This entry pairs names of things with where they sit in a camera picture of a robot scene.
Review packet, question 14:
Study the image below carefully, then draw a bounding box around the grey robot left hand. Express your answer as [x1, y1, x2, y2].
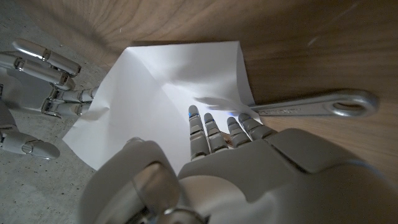
[77, 105, 398, 224]

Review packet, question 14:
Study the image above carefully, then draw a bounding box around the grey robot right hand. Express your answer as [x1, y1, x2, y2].
[0, 39, 99, 160]

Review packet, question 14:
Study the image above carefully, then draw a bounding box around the silver adjustable wrench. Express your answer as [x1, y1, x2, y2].
[248, 89, 380, 118]

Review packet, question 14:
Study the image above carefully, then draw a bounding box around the white paper sheet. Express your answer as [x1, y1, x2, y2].
[62, 40, 262, 175]

